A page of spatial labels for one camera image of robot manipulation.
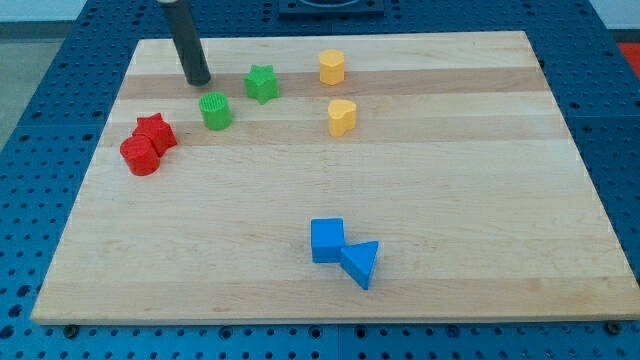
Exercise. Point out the red star block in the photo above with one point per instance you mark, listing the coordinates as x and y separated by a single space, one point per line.
159 132

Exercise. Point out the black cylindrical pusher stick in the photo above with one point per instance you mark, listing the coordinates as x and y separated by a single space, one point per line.
185 36

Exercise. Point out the yellow hexagon block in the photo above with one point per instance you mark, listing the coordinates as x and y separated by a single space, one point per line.
331 66

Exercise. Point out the red cylinder block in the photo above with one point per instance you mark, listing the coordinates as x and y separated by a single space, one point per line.
139 155

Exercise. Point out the wooden board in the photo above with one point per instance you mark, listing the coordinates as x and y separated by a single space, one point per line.
461 166

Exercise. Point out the green cylinder block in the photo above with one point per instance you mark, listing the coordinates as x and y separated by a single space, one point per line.
215 111

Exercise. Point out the green star block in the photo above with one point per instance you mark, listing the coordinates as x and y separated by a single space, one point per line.
261 83

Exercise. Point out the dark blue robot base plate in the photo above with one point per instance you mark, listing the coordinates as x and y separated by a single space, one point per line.
287 8

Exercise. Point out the blue triangle block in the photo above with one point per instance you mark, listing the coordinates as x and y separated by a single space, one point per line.
358 261

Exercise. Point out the blue cube block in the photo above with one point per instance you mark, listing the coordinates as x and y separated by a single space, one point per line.
327 238

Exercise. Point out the yellow heart block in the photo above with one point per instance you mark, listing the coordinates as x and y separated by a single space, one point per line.
342 117

